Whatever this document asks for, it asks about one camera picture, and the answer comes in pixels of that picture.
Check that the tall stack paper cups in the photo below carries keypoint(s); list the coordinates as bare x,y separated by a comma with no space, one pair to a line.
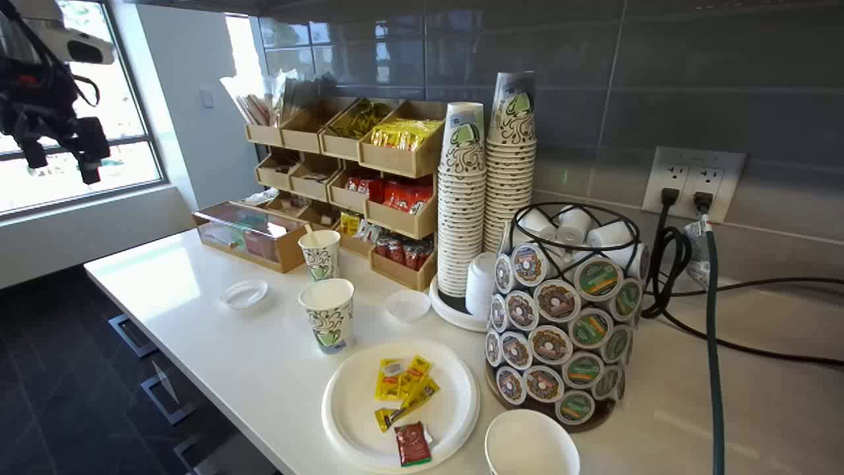
509,166

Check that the white wall power outlet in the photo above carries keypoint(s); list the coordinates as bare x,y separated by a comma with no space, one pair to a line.
720,166

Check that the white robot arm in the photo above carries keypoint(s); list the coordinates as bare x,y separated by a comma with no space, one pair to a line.
49,33

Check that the yellow mustard sachet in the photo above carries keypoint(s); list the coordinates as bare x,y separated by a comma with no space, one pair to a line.
419,371

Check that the bamboo tea box clear lid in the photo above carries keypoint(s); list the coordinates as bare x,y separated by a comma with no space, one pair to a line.
292,251

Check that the clear bag of stirrers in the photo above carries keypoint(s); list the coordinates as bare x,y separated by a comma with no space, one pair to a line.
284,97

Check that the red sriracha sachet green end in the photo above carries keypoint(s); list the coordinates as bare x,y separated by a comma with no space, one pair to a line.
412,445

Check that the round white base tray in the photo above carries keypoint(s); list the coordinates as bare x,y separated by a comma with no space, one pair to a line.
452,317

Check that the pile red sriracha sachets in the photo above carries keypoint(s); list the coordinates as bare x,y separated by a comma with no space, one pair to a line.
402,251

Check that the white plastic cup lid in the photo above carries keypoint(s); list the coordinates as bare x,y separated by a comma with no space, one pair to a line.
410,306
244,296

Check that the white paper plate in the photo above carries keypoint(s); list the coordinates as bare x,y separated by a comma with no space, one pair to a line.
359,422

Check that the patterned paper cup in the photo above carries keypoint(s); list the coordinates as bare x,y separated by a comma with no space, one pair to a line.
529,445
331,320
321,260

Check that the light wall switch plate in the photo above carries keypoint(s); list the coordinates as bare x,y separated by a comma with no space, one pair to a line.
206,97

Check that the bamboo organizer bin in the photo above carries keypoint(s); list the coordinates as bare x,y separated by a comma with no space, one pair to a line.
309,188
397,161
302,141
265,135
317,221
400,279
276,177
340,149
354,246
285,209
397,225

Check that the pile bright yellow sachets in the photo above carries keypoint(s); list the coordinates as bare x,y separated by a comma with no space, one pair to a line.
406,132

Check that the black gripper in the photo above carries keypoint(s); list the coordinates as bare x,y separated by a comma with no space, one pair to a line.
41,97

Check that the white creamer pod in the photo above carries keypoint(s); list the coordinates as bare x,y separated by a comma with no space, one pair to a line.
534,225
572,221
611,235

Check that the pile yellow and white sachets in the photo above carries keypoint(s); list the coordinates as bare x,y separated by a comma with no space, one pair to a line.
352,225

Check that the short stack paper cups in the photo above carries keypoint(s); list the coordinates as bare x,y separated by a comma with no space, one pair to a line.
460,201

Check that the black white patterned box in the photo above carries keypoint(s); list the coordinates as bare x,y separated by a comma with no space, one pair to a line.
562,345

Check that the yellow sachet white label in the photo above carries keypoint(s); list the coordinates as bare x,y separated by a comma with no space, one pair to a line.
390,378

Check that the red ketchup packets in rack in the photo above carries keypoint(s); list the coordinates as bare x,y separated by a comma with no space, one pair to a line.
347,201

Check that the pile red ketchup sachets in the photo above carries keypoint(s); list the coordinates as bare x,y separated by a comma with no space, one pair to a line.
406,195
361,184

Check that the bright window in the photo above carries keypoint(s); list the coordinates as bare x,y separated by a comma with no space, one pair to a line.
123,106

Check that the stack of white lids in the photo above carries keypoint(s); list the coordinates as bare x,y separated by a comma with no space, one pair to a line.
479,287

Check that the narrow yellow sachet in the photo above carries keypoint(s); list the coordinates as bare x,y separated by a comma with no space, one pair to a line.
412,396

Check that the pile yellow-green mustard sachets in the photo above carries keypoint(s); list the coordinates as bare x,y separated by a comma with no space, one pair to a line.
359,122

